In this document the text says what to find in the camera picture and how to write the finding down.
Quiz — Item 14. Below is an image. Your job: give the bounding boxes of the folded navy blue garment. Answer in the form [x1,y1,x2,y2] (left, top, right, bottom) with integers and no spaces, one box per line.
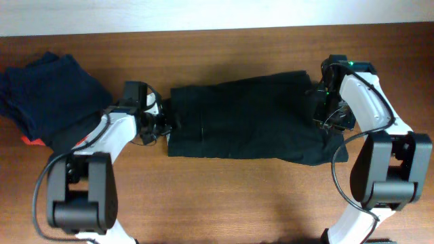
[1,52,113,141]

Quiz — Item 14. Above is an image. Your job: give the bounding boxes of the black shorts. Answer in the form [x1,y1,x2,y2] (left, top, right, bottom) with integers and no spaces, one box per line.
[168,70,349,166]

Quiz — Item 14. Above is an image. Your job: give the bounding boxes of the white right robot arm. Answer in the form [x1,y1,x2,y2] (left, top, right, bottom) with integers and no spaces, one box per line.
[314,55,433,244]

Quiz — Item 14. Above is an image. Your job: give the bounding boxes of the folded black garment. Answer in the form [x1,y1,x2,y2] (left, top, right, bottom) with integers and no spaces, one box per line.
[41,112,102,154]

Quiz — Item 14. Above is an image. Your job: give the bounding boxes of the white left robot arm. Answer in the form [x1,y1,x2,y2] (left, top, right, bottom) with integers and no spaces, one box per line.
[32,95,169,243]

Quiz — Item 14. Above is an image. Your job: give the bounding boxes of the folded red garment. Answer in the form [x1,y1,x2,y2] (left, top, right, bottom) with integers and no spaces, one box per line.
[20,136,88,146]

